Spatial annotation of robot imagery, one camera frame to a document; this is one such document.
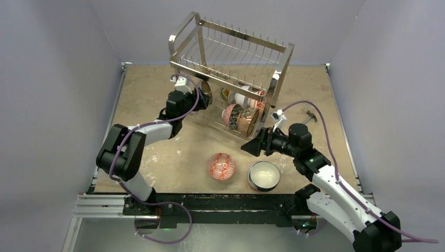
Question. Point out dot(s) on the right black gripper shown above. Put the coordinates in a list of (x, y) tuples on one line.
[(265, 140)]

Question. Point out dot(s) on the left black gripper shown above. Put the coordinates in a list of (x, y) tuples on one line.
[(202, 102)]

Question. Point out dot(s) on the brown glazed bowl stack top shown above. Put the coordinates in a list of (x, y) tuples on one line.
[(247, 120)]

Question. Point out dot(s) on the orange patterned bowl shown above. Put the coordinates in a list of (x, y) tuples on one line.
[(258, 104)]

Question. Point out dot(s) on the black leaf patterned bowl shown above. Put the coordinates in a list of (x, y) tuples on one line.
[(230, 115)]

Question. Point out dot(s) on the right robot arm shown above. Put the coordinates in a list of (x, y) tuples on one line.
[(364, 224)]

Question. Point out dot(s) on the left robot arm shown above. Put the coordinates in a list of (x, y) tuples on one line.
[(121, 153)]

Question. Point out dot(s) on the steel two-tier dish rack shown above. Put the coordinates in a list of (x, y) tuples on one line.
[(230, 58)]

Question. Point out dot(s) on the white blue-rimmed bowl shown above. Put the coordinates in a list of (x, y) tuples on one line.
[(263, 176)]

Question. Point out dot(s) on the red geometric patterned bowl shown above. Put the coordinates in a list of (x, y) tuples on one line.
[(221, 166)]

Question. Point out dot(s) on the small black hammer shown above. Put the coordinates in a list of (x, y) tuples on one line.
[(311, 117)]

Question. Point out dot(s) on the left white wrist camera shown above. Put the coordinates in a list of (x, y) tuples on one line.
[(182, 84)]

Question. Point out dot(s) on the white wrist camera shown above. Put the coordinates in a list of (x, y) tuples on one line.
[(279, 119), (182, 84)]

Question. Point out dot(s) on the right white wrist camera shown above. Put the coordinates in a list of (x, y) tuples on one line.
[(279, 119)]

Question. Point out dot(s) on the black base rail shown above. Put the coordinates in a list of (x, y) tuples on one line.
[(170, 209)]

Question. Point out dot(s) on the aluminium frame rail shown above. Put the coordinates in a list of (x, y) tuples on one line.
[(112, 205)]

